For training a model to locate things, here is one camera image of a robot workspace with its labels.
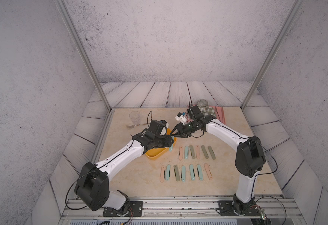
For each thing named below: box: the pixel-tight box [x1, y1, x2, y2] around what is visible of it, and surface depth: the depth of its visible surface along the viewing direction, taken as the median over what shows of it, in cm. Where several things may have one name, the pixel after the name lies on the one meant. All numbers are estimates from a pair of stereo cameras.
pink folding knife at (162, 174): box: [159, 165, 166, 183], surface depth 87 cm
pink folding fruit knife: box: [178, 145, 184, 160], surface depth 95 cm
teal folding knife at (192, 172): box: [189, 164, 196, 181], surface depth 87 cm
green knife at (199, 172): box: [196, 164, 204, 181], surface depth 87 cm
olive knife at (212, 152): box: [208, 145, 217, 160], surface depth 96 cm
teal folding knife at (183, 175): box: [180, 165, 187, 183], surface depth 86 cm
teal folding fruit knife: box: [165, 164, 172, 181], surface depth 88 cm
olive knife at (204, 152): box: [201, 144, 209, 159], surface depth 96 cm
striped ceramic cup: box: [196, 98, 209, 113], surface depth 117 cm
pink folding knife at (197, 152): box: [195, 144, 201, 160], surface depth 98 cm
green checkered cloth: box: [203, 106, 217, 118], surface depth 120 cm
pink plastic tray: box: [214, 105, 226, 126], surface depth 117 cm
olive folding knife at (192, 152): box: [189, 144, 196, 159], surface depth 96 cm
